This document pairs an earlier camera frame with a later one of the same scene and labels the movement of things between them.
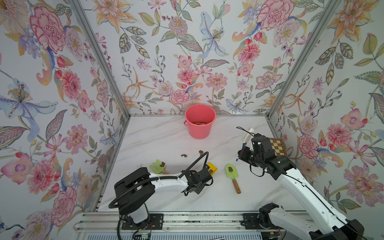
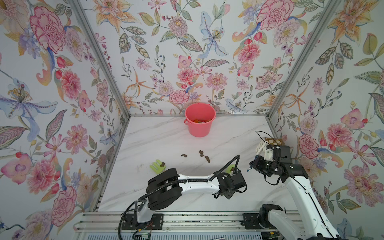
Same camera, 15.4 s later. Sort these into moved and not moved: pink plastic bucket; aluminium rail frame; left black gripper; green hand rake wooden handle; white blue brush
Moved: white blue brush; left black gripper
Not moved: pink plastic bucket; aluminium rail frame; green hand rake wooden handle
